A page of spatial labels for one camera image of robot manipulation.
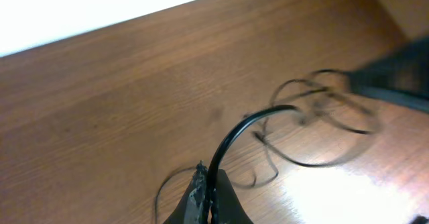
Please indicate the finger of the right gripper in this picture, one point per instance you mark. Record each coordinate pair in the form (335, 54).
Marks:
(400, 78)

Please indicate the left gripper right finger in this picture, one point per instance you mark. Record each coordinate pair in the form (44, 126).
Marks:
(226, 207)

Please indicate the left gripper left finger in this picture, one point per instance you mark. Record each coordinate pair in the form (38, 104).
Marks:
(190, 209)

